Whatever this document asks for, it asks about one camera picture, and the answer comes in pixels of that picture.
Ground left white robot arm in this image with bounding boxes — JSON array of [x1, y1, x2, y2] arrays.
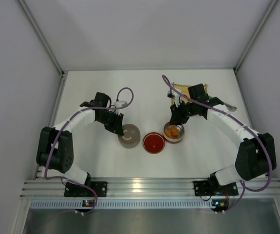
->
[[36, 92, 128, 190]]

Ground grey round lid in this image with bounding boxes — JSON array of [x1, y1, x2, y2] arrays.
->
[[122, 124, 141, 139]]

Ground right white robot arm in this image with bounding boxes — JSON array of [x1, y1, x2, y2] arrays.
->
[[168, 84, 276, 192]]

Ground red round lid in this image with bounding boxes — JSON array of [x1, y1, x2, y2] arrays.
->
[[142, 132, 166, 154]]

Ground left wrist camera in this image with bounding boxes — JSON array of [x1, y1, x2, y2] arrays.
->
[[113, 100, 128, 110]]

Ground metal tongs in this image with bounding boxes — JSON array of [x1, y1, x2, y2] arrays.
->
[[224, 102, 237, 112]]

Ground bamboo mat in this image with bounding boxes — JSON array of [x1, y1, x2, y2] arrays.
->
[[172, 83, 209, 104]]

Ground steel round container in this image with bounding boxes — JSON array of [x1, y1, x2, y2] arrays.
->
[[118, 136, 140, 149], [162, 122, 185, 144]]

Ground aluminium rail frame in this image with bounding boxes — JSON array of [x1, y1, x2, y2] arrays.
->
[[20, 178, 280, 211]]

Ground orange fried food piece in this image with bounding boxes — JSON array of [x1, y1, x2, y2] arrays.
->
[[170, 125, 179, 137]]

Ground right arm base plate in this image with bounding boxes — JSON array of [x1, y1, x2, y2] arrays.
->
[[193, 180, 239, 197]]

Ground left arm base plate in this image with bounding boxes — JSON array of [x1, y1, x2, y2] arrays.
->
[[64, 181, 108, 197]]

